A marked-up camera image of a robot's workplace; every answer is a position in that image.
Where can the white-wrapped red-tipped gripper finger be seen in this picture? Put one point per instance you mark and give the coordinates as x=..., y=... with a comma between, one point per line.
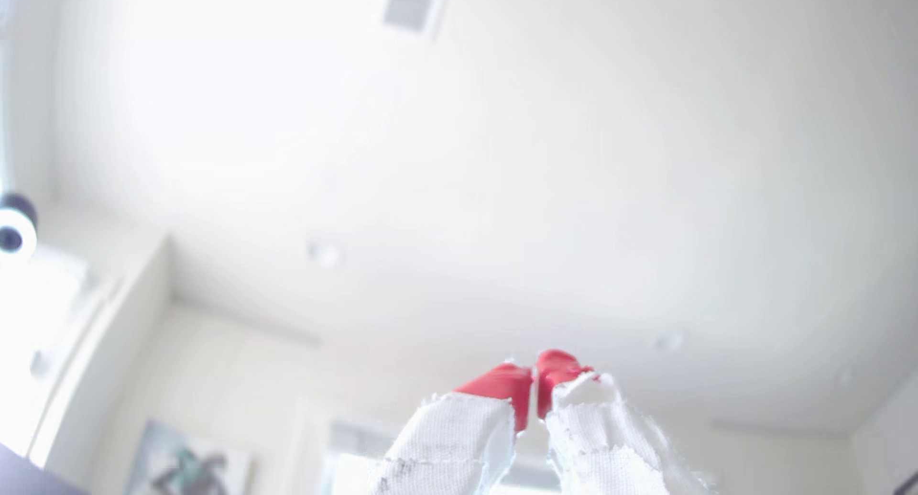
x=459, y=437
x=595, y=437

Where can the white ceiling air vent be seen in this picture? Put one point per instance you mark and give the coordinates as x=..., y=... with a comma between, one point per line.
x=412, y=3

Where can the round overhead webcam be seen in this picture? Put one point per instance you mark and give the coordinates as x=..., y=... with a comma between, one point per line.
x=14, y=229

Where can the framed wall painting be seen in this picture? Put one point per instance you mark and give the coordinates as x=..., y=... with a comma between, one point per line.
x=190, y=463

